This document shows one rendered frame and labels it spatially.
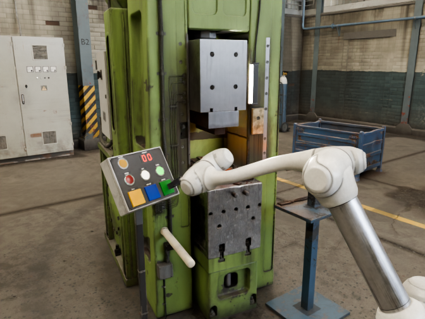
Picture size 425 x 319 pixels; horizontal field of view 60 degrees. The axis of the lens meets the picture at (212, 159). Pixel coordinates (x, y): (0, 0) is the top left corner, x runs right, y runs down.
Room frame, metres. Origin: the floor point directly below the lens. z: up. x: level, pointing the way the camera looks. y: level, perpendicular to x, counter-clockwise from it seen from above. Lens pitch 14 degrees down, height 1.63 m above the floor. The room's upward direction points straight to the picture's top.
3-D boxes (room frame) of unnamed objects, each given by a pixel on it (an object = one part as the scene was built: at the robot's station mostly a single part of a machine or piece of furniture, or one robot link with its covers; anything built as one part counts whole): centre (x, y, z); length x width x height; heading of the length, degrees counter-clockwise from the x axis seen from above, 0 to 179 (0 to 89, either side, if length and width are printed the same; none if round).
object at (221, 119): (2.35, 0.02, 1.32); 0.42 x 0.20 x 0.10; 25
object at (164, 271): (2.12, 0.31, 0.36); 0.09 x 0.07 x 0.12; 115
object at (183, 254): (1.94, 0.21, 0.62); 0.44 x 0.05 x 0.05; 25
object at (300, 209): (2.21, -0.64, 0.75); 0.40 x 0.30 x 0.02; 125
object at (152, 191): (1.77, 0.31, 1.01); 0.07 x 0.05 x 0.07; 140
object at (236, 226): (2.39, -0.02, 0.69); 0.56 x 0.38 x 0.45; 25
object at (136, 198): (1.69, 0.37, 1.01); 0.07 x 0.05 x 0.07; 140
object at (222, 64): (2.37, -0.02, 1.56); 0.42 x 0.39 x 0.40; 25
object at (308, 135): (5.78, -1.98, 0.36); 1.20 x 0.80 x 0.72; 42
